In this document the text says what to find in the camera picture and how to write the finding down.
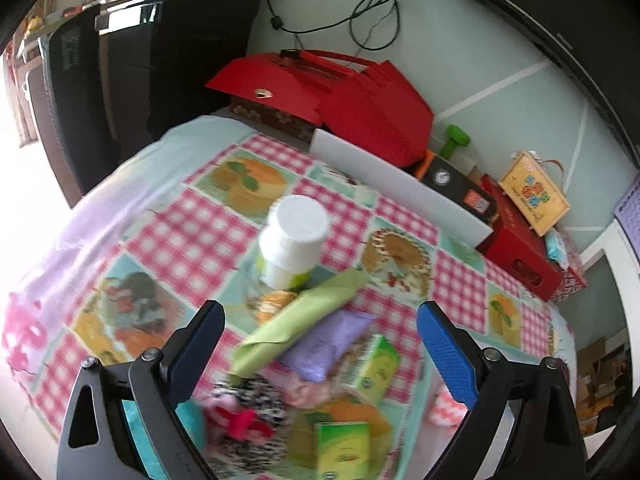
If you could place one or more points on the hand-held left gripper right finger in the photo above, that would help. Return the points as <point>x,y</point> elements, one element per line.
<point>445,355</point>

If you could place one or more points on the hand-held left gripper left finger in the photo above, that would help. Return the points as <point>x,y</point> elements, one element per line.
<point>200,347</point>

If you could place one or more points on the gold round foil cake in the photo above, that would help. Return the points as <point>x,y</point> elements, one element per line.
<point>272,305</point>

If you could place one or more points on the purple snack packet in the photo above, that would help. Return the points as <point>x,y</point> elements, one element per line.
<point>327,345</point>

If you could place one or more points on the pink soft pouch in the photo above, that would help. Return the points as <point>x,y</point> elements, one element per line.
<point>312,391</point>

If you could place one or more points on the pink checked pouch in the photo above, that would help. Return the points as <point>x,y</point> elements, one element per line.
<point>445,407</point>

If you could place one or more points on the green tea box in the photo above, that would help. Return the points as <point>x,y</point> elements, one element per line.
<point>375,370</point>
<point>342,447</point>

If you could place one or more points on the teal tissue packet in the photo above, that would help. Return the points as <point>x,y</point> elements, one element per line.
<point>192,422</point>

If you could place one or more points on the black and white patterned cloth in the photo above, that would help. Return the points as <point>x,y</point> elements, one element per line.
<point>252,410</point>

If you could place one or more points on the red plush bow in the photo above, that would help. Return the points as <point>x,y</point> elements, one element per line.
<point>240,420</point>

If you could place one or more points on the green folded cloth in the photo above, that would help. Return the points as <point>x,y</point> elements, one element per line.
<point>295,317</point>

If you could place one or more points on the checkered printed tablecloth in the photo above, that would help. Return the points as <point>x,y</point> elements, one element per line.
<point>200,230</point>

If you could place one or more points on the red cardboard box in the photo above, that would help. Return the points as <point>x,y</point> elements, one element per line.
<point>520,252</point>

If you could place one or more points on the white bottle with green label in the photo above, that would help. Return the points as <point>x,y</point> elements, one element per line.
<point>292,240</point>

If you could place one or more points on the floral patterned box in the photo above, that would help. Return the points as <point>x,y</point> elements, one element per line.
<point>572,280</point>

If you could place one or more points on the light blue packet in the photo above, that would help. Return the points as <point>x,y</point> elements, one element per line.
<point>556,249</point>

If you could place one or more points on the black box with gauge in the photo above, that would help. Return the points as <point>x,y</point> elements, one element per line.
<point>457,187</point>

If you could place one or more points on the white board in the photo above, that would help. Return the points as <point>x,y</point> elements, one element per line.
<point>400,182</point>

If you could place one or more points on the yellow printed basket box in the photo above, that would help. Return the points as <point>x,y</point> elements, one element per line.
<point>535,192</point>

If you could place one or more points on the white shelf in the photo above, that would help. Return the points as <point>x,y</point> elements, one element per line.
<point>617,260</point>

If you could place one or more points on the green dumbbell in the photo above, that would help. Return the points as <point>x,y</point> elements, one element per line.
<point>455,142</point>

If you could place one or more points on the purple plastic basket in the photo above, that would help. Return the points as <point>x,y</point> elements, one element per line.
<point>629,207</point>

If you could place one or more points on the dark floral gift box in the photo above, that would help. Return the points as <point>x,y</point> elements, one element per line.
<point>272,116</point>

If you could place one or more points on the red gift bag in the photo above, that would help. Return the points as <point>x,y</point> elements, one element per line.
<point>360,105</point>

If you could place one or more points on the black glossy appliance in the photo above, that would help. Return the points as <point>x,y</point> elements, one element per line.
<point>75,110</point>

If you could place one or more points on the black cabinet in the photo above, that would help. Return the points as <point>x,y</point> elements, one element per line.
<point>170,75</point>

